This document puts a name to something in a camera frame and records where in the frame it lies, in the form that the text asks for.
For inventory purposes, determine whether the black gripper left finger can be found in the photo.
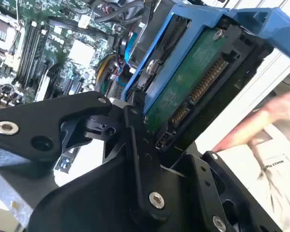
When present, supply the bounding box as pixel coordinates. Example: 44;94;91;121
0;91;172;222

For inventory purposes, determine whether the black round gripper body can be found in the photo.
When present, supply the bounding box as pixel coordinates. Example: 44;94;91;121
26;155;199;232

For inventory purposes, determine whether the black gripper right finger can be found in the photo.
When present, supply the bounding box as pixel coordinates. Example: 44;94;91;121
170;150;283;232

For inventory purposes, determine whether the hard disk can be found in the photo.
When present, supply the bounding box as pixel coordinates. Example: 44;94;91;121
120;7;290;153

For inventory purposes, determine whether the black data wire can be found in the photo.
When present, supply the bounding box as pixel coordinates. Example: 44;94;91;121
47;18;116;43

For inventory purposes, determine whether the person's bare hand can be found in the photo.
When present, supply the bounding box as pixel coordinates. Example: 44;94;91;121
263;88;290;123

